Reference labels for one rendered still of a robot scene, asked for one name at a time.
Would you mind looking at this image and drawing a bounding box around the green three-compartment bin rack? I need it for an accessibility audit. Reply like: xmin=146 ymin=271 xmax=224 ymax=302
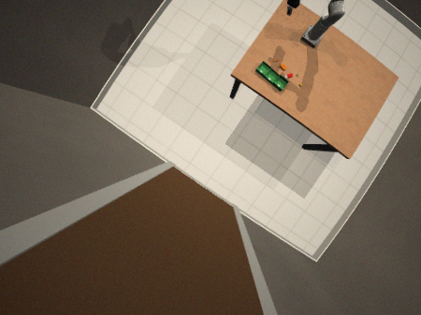
xmin=255 ymin=62 xmax=289 ymax=91

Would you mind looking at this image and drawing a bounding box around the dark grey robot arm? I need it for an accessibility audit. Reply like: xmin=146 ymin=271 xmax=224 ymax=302
xmin=308 ymin=0 xmax=345 ymax=40

